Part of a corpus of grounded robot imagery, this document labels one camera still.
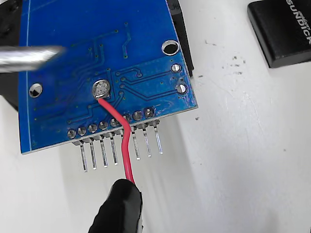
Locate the black plastic board bracket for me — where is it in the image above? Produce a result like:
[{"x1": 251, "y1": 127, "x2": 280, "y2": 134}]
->
[{"x1": 0, "y1": 0, "x2": 194, "y2": 112}]

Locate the blue printed circuit board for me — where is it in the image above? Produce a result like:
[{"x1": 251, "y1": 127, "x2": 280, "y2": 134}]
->
[{"x1": 18, "y1": 0, "x2": 198, "y2": 173}]

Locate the black Sundick clamp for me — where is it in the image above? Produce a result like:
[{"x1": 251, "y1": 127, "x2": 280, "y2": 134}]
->
[{"x1": 247, "y1": 0, "x2": 311, "y2": 69}]

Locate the silver soldering iron tip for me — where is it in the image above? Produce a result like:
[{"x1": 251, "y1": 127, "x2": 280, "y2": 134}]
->
[{"x1": 0, "y1": 45, "x2": 68, "y2": 73}]

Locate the red wire with ring terminal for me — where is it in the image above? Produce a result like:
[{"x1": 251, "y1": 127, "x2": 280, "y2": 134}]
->
[{"x1": 92, "y1": 79, "x2": 136, "y2": 184}]

